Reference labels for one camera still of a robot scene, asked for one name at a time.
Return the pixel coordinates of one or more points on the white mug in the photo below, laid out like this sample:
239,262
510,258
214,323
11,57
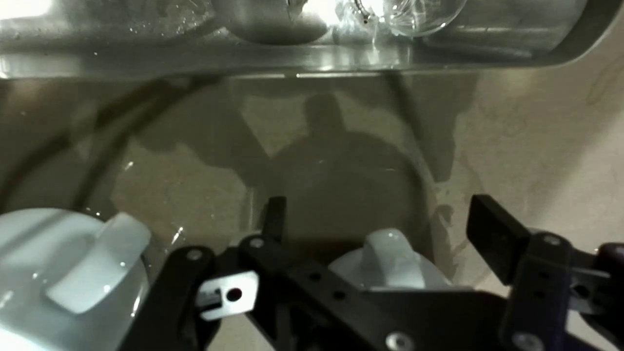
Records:
389,262
69,282

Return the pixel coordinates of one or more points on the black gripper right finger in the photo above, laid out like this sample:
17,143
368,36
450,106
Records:
496,235

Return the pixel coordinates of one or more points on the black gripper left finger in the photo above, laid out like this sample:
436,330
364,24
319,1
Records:
274,219

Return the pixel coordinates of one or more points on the stainless steel sink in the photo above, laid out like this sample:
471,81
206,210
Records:
169,38

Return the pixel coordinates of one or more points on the round clear glass bowl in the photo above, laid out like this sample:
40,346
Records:
409,18

